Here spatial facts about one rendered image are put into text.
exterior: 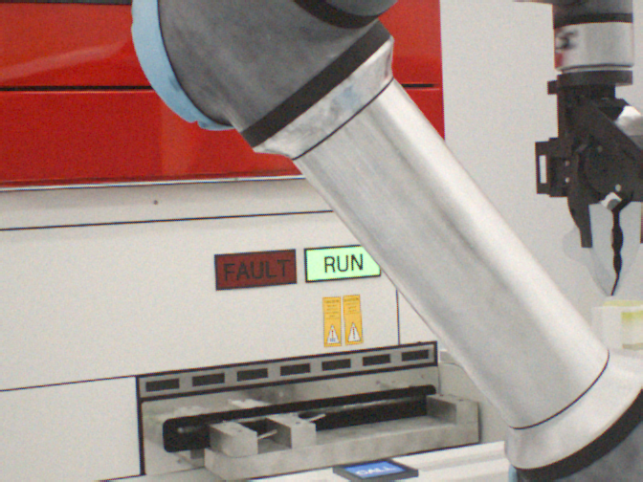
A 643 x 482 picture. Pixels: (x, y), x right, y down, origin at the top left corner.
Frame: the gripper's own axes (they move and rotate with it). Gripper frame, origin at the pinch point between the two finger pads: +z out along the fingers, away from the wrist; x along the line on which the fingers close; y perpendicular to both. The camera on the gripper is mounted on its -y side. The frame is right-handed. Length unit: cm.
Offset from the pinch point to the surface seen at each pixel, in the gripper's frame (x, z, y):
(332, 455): 8, 24, 46
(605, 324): -17.5, 7.7, 23.3
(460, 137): -115, -21, 207
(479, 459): 14.7, 15.1, 1.6
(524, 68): -138, -41, 207
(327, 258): 2, 0, 58
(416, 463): 20.9, 14.7, 2.3
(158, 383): 27, 15, 59
